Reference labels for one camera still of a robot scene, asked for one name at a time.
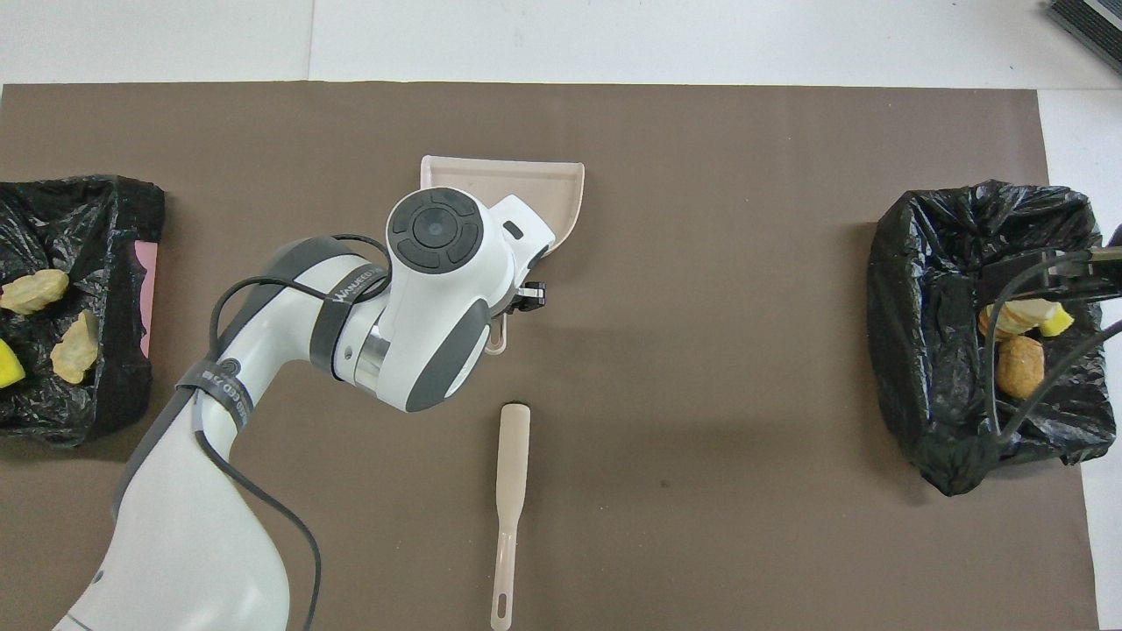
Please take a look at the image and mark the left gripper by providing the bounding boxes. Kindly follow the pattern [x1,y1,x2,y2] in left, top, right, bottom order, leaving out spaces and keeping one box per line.
[488,195,557,315]

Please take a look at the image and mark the pale dumpling toy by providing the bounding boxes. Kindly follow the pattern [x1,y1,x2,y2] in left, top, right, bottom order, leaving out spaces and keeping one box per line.
[50,309,101,385]

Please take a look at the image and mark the black bag lined pink bin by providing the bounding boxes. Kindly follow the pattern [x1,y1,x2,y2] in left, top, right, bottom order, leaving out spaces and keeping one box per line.
[0,174,167,450]

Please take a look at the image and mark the orange striped croissant toy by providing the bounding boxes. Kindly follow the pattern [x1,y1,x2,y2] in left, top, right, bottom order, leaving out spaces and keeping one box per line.
[0,269,70,316]

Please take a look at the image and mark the beige hand brush black bristles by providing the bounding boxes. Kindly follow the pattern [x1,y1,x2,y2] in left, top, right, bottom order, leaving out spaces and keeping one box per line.
[490,403,532,631]

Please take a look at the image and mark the dark ribbed box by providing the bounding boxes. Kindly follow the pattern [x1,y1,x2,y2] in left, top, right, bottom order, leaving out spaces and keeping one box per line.
[1047,0,1122,52]

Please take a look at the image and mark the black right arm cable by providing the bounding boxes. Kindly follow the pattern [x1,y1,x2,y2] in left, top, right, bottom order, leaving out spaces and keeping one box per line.
[985,248,1122,441]

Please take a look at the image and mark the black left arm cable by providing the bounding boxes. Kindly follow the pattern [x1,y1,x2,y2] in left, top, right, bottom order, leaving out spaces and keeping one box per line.
[193,232,392,631]

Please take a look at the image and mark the beige plastic dustpan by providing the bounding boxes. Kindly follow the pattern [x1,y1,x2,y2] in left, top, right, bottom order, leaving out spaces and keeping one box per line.
[421,155,586,355]

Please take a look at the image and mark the brown paper table mat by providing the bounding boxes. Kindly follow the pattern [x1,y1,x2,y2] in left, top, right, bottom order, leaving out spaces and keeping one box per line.
[0,82,1101,631]

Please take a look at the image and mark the pale croissant toy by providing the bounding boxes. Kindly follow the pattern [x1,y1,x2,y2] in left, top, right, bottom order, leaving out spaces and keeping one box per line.
[978,300,1059,343]

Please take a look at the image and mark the brown bread roll toy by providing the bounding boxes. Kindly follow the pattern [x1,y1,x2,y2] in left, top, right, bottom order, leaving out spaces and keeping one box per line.
[995,336,1047,399]

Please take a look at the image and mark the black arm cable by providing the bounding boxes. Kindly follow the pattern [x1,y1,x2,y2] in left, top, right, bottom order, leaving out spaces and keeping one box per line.
[193,232,392,631]
[985,248,1122,441]

